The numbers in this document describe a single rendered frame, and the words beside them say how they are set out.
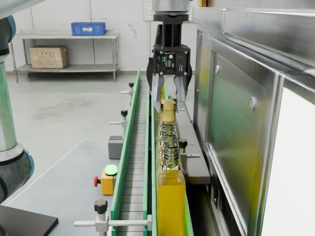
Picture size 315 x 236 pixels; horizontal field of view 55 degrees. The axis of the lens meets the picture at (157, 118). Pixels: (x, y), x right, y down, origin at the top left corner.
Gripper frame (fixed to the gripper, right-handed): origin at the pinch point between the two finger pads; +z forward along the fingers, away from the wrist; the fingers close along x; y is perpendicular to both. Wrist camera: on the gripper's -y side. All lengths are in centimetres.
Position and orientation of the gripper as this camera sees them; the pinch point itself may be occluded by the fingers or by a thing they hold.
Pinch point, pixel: (168, 106)
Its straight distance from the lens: 69.0
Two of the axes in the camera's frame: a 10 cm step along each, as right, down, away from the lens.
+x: 10.0, -0.1, 0.4
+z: 0.0, 9.4, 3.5
